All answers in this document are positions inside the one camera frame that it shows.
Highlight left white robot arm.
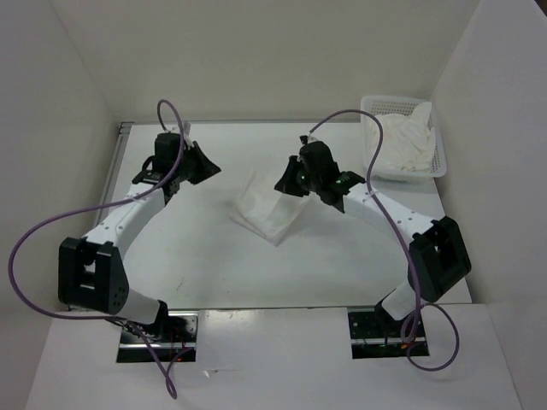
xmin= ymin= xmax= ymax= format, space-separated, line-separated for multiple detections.
xmin=57 ymin=132 xmax=220 ymax=342

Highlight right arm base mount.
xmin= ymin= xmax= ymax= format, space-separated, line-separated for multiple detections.
xmin=347 ymin=307 xmax=409 ymax=360

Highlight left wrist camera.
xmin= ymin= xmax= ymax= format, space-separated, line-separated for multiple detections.
xmin=168 ymin=121 xmax=191 ymax=144

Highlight white perforated plastic basket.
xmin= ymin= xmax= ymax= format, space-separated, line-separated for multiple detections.
xmin=361 ymin=96 xmax=447 ymax=183

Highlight white skirts in basket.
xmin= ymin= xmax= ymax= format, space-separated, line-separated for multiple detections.
xmin=373 ymin=102 xmax=436 ymax=173

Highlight white pleated skirt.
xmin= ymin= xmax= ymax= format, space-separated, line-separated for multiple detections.
xmin=229 ymin=170 xmax=310 ymax=246

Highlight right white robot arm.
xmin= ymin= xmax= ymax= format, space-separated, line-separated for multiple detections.
xmin=274 ymin=136 xmax=471 ymax=336

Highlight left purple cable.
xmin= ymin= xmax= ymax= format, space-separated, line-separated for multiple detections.
xmin=8 ymin=99 xmax=191 ymax=401

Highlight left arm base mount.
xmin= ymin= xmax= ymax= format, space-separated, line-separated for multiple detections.
xmin=116 ymin=310 xmax=199 ymax=364

